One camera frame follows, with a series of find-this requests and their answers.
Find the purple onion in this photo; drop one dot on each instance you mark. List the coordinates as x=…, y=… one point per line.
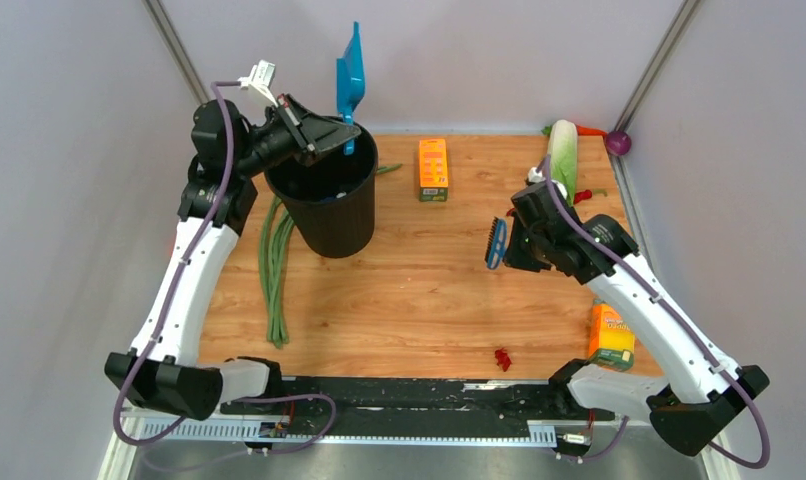
x=618, y=143

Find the orange carrot at back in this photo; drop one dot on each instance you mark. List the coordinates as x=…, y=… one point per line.
x=589, y=131

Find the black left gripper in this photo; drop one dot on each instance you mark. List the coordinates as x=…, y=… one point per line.
x=315, y=138

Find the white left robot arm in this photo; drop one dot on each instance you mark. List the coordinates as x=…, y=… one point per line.
x=160, y=371

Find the napa cabbage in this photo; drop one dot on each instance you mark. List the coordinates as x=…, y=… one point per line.
x=563, y=151

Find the red chili pepper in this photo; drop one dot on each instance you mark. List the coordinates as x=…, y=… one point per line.
x=587, y=194

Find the red paper scrap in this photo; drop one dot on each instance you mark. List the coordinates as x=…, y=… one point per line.
x=503, y=359

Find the black plastic bin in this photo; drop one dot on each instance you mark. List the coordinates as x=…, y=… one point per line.
x=332, y=203

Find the aluminium frame rail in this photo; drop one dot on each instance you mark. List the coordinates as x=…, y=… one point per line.
x=261, y=447

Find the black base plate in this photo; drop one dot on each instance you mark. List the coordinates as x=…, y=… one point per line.
x=416, y=407

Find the yellow orange carton box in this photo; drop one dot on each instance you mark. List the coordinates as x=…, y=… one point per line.
x=433, y=170

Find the blue hand brush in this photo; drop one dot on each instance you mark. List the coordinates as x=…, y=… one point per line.
x=497, y=243

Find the orange juice box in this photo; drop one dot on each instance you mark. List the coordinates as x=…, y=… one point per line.
x=611, y=342

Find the blue plastic dustpan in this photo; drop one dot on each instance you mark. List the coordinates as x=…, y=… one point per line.
x=350, y=77

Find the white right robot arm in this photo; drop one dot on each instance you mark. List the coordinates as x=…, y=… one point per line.
x=701, y=389

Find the green long beans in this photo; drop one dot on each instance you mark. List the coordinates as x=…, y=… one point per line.
x=272, y=254

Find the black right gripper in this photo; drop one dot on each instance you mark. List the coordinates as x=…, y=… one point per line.
x=513, y=258

